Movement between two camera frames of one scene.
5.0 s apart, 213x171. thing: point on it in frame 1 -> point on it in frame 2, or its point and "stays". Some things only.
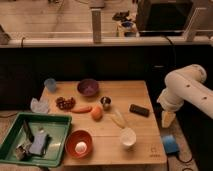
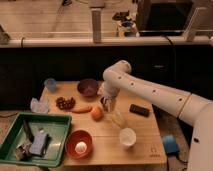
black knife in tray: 27,129 stays
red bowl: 78,143 stays
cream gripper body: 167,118 -> 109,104
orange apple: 97,113 stays
